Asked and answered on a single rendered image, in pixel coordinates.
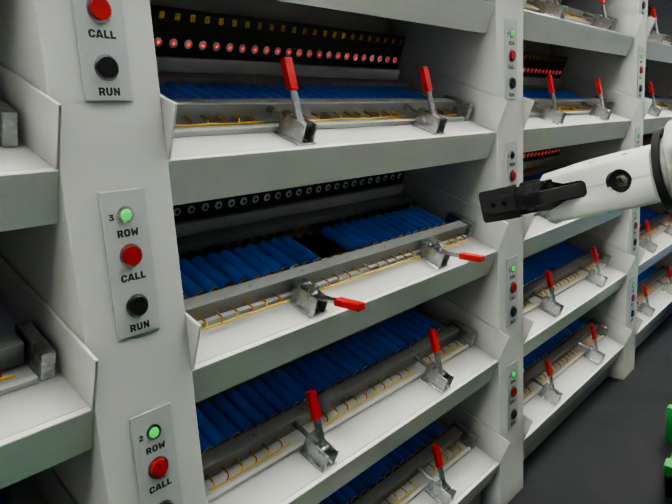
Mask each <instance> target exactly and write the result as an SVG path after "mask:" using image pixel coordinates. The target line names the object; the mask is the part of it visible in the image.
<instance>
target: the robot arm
mask: <svg viewBox="0 0 672 504"><path fill-rule="evenodd" d="M479 201H480V206H481V211H482V215H483V220H484V222H485V223H490V222H496V221H502V220H508V219H513V218H519V217H522V215H525V214H530V213H534V212H539V211H544V210H550V209H552V210H551V211H549V212H548V213H549V217H548V221H550V222H551V223H557V222H562V221H567V220H573V219H578V218H584V217H589V216H595V215H601V214H606V213H612V212H618V211H623V210H629V209H633V208H638V207H643V206H647V205H652V204H656V203H660V202H662V204H663V205H664V207H665V208H666V210H668V211H669V212H672V120H671V121H668V122H667V124H666V125H665V128H660V129H656V130H655V131H654V133H653V134H652V139H651V145H646V146H642V147H638V148H633V149H629V150H625V151H621V152H617V153H613V154H609V155H605V156H601V157H597V158H593V159H590V160H586V161H583V162H579V163H576V164H573V165H570V166H567V167H564V168H561V169H558V170H555V171H552V172H549V173H546V174H543V176H542V177H541V178H540V179H536V180H531V181H526V182H522V183H520V184H519V187H517V186H516V185H511V186H507V187H502V188H497V189H493V190H488V191H483V192H480V193H479ZM553 208H554V209H553Z"/></svg>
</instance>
